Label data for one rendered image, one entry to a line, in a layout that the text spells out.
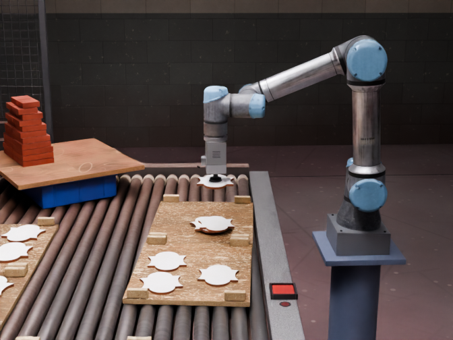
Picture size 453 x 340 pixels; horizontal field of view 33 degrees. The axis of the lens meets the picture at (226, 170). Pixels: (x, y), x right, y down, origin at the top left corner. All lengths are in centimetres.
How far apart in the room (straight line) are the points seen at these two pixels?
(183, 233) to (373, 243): 63
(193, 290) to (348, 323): 75
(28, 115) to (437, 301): 246
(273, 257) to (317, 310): 173
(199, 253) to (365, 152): 61
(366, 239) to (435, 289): 196
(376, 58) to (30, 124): 137
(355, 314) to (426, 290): 181
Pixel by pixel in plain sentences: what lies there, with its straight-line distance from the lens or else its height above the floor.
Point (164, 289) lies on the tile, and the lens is 217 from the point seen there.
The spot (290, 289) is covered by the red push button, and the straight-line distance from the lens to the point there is 221.
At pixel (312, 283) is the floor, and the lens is 445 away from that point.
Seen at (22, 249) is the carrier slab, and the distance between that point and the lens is 250.
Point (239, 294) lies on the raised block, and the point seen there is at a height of 96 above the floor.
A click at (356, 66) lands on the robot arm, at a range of 232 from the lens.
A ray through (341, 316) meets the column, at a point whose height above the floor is 63.
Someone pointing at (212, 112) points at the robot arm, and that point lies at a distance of 239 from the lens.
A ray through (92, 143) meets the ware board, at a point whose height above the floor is 104.
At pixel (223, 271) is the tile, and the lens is 227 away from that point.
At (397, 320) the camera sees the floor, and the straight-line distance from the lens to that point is 413.
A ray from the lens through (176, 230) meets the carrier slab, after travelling 261.
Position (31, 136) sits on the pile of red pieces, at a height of 116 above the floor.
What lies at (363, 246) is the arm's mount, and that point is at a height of 90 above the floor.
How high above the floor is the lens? 188
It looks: 17 degrees down
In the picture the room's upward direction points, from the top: straight up
